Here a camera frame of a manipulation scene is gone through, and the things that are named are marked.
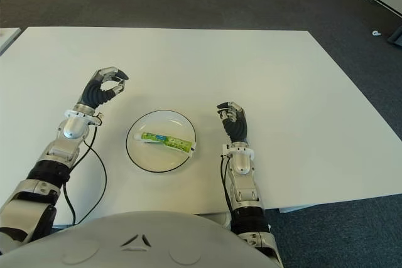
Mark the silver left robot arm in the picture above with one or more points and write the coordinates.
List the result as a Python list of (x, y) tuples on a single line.
[(53, 161)]

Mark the silver robot torso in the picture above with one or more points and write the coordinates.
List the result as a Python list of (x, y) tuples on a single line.
[(135, 243)]

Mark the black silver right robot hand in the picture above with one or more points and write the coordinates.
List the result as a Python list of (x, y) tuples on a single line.
[(235, 126)]

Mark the white plate with black rim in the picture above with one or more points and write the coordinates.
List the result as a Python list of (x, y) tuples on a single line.
[(157, 158)]

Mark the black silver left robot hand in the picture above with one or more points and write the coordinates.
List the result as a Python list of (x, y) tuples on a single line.
[(94, 92)]

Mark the dark grey chair base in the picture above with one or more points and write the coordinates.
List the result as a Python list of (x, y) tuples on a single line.
[(396, 37)]

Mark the white floor scrap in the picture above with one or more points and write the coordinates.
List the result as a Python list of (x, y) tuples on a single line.
[(375, 33)]

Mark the green toothpaste tube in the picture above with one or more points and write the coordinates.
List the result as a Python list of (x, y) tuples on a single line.
[(163, 141)]

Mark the small white side table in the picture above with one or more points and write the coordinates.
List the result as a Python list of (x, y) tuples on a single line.
[(7, 39)]

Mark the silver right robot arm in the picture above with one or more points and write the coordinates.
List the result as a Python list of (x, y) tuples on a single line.
[(245, 186)]

